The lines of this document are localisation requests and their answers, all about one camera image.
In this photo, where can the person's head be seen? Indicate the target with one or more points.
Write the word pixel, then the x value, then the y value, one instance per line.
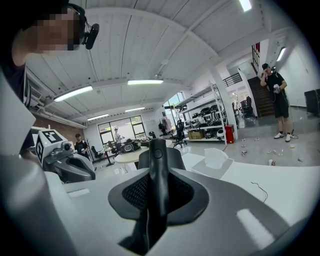
pixel 50 32

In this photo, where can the dark staircase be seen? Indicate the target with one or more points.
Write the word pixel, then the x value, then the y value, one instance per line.
pixel 262 100

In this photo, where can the round beige table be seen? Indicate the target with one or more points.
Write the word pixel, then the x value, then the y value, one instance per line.
pixel 130 157

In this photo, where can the red box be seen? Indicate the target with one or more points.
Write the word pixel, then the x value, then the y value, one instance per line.
pixel 230 134

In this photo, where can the black platform cart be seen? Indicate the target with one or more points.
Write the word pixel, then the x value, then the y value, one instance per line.
pixel 312 102

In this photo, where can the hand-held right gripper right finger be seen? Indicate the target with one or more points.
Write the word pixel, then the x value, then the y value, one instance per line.
pixel 187 197

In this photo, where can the ceiling tube light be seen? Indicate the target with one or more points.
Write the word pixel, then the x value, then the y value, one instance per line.
pixel 281 54
pixel 98 117
pixel 135 109
pixel 73 93
pixel 145 82
pixel 245 5

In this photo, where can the white metal shelf rack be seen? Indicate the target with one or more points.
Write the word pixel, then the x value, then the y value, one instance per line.
pixel 197 128

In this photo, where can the clothes rack with garments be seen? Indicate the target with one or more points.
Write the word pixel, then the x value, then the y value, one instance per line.
pixel 165 126

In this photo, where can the black office chair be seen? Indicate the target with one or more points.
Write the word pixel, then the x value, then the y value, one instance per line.
pixel 179 130
pixel 96 152

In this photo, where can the white rectangular table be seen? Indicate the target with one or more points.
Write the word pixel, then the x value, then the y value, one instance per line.
pixel 250 175

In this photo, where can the cardboard box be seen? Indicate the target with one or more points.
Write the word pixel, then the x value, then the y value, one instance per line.
pixel 196 135

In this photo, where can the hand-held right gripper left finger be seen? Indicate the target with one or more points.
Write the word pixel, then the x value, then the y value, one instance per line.
pixel 130 197

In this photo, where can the black balcony railing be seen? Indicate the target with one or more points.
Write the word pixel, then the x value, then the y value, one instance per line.
pixel 232 79

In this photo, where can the black head camera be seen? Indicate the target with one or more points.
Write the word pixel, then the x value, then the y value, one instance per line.
pixel 91 36

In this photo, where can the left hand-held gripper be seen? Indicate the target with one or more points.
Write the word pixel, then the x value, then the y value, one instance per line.
pixel 75 167

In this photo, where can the person's dark t-shirt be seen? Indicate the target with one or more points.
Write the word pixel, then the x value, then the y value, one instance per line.
pixel 15 80

